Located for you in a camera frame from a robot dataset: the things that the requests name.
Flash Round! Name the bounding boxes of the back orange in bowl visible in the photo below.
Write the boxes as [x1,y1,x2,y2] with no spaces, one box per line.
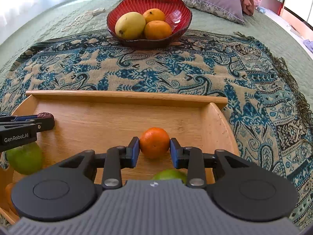
[143,8,165,24]

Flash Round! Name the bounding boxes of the green quilted bedspread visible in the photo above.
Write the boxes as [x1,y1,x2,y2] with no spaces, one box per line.
[1,0,312,83]

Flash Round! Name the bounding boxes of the large green apple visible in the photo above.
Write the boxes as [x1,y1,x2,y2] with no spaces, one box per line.
[6,142,43,175]

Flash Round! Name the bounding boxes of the white cable with charger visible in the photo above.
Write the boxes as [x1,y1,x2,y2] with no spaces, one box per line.
[60,7,106,32]

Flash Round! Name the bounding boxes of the blue paisley blanket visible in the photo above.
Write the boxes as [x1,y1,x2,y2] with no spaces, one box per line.
[1,30,312,229]

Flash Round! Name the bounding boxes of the red ribbed bowl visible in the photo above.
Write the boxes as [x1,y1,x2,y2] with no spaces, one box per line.
[107,0,192,49]

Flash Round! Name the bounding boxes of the orange mandarin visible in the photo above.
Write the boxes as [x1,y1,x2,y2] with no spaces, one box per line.
[139,127,170,159]

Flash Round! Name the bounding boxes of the front orange in bowl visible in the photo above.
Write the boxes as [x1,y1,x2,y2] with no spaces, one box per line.
[144,20,172,40]

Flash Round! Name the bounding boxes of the large brownish orange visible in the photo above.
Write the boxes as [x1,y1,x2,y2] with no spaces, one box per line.
[5,183,18,215]

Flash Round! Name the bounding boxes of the wooden bamboo tray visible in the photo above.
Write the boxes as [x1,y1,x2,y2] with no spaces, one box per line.
[0,89,240,226]

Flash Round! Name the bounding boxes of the red dried date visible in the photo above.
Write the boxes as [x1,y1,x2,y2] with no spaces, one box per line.
[37,112,54,119]

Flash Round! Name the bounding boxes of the blue clothes on floor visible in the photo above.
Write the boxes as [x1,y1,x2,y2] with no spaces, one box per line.
[303,39,313,53]

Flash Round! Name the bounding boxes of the orange in bowl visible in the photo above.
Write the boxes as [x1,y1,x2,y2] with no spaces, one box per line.
[144,20,172,40]
[143,8,165,24]

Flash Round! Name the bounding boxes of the small green apple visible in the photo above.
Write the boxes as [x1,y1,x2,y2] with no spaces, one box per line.
[152,169,187,184]

